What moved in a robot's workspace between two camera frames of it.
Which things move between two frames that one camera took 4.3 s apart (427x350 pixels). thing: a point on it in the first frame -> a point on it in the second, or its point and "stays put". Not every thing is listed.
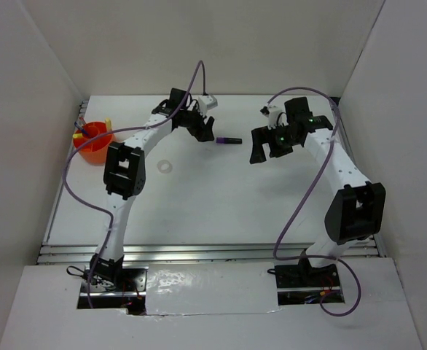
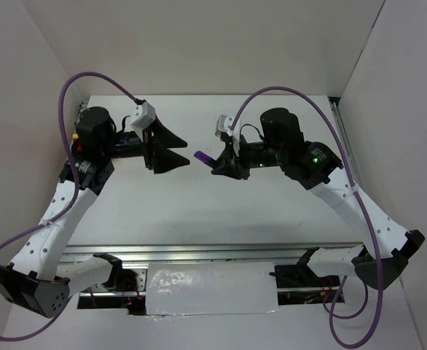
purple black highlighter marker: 229,140 -> 205,157
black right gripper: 262,135 -> 224,162
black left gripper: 202,133 -> 156,154
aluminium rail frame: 60,253 stays put
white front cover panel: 210,288 stays put
